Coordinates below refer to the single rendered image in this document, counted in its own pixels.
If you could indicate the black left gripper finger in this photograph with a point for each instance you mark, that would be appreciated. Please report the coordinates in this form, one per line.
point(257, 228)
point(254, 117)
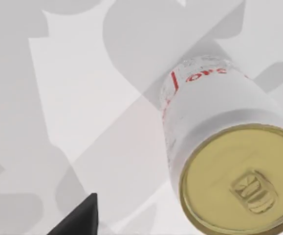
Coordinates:
point(83, 219)

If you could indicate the white and red can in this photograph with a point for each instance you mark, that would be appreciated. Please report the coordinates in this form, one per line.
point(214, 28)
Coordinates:
point(219, 127)

